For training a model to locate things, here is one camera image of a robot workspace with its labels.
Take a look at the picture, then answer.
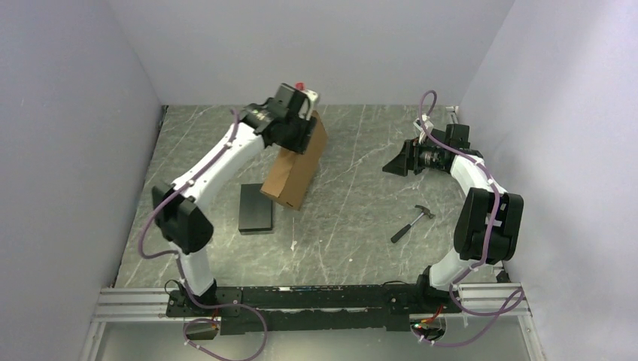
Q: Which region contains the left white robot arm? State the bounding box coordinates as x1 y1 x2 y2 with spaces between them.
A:
149 83 321 316

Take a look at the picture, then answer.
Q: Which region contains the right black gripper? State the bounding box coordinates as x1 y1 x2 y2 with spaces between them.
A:
382 137 445 177

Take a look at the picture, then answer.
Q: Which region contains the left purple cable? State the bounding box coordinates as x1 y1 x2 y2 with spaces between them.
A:
137 108 269 361

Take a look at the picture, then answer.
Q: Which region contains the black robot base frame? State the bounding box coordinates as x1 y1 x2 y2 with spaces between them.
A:
166 281 450 335

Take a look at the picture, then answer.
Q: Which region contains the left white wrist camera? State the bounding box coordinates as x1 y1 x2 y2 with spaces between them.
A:
295 82 321 120

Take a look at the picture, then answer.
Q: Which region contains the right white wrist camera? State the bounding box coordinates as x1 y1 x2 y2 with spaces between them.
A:
415 114 434 144

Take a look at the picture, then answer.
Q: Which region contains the black rectangular block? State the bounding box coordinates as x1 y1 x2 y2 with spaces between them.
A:
238 184 274 235

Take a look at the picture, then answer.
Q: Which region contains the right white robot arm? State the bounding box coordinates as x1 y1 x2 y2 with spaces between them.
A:
382 124 524 312

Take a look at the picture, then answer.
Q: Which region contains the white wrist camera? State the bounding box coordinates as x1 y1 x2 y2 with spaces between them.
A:
415 114 434 144
295 82 321 120

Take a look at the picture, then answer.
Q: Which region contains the black handled claw hammer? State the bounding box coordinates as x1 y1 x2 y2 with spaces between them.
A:
390 205 435 244

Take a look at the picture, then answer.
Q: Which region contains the brown cardboard box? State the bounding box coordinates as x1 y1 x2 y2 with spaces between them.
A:
260 111 328 211

